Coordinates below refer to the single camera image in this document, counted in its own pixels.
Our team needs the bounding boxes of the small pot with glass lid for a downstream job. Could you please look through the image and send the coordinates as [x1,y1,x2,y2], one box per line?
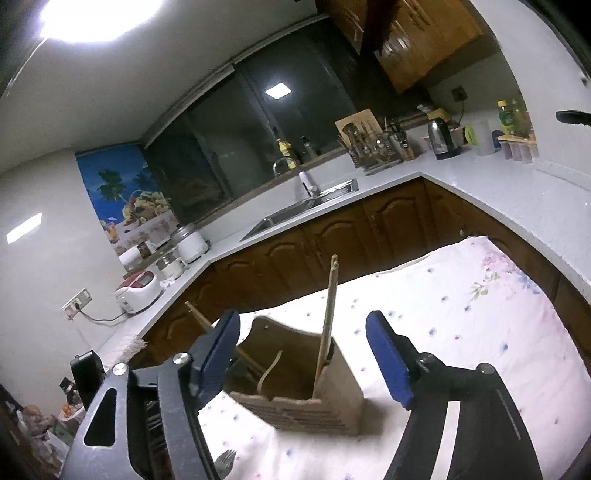
[154,251,189,280]

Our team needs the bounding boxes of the white plastic jug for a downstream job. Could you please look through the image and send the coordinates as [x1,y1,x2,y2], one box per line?
[471,119,496,157]

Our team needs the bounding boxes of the white paper roll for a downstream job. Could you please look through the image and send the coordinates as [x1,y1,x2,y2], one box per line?
[119,246,144,271]

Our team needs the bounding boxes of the black pan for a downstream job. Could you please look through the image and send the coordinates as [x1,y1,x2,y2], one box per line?
[555,109,591,125]

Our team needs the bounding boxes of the wooden cutting board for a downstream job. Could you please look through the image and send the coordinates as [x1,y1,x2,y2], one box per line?
[334,108,382,148]

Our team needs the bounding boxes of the floral white tablecloth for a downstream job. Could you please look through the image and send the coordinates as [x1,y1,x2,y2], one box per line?
[196,235,591,480]

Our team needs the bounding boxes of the steel spork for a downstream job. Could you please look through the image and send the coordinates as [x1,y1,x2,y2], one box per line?
[215,449,238,480]

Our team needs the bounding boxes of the utensil drying rack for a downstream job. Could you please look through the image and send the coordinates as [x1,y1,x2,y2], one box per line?
[339,124,416,174]

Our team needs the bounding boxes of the wooden wall cabinets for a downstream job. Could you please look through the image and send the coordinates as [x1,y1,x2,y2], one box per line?
[316,0,483,95]

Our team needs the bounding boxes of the spice jar set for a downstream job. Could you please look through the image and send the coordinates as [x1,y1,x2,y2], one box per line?
[498,134,539,163]

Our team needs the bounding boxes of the stainless steel sink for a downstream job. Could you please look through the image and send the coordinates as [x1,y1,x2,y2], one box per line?
[239,179,360,241]

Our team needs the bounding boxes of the black power cable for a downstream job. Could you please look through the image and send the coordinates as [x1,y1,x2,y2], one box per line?
[81,307,127,324]

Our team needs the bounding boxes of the dark wooden base cabinets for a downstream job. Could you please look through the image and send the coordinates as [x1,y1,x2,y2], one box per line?
[131,178,591,370]

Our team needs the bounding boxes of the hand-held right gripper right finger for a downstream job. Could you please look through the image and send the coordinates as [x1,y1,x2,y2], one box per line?
[365,310,546,480]

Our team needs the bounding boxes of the wall power strip outlet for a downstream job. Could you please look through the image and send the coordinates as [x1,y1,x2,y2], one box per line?
[62,287,93,320]

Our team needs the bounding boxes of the green labelled bottle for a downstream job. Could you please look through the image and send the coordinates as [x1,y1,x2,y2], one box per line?
[496,99,520,137]

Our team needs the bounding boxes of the wooden utensil holder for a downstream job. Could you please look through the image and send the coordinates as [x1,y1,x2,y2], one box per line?
[228,316,365,437]

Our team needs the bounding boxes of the fringed cloth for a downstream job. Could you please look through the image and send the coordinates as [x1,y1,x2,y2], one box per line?
[117,330,149,365]

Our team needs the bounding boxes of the clear plastic bottle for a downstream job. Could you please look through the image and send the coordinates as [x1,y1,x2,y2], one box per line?
[513,99,534,137]

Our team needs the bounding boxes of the dark window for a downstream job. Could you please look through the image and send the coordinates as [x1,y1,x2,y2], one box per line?
[141,21,435,227]

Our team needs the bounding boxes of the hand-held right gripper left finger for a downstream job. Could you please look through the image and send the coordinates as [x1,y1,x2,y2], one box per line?
[60,310,242,480]

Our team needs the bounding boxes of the steel electric kettle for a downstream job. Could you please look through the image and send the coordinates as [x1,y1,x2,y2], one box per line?
[427,117,462,160]

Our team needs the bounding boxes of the white cooker with metal lid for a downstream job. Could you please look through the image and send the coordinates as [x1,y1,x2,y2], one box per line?
[171,224,211,264]

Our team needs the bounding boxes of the yellow bottle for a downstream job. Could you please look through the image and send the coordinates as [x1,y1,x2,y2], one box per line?
[276,137,297,169]

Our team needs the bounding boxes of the kitchen faucet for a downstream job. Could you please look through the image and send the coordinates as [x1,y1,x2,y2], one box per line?
[272,157,319,199]

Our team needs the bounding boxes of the white and red rice cooker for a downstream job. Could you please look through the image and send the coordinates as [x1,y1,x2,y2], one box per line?
[115,270,163,315]

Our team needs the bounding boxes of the white kitchen counter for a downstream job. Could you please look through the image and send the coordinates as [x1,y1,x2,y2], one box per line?
[90,134,591,365]

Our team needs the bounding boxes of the wooden chopstick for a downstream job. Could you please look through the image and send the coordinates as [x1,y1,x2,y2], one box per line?
[185,301,267,377]
[313,260,335,400]
[318,255,339,361]

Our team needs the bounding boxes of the fruit wall poster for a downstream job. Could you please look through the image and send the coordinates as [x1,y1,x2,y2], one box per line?
[76,147,181,257]

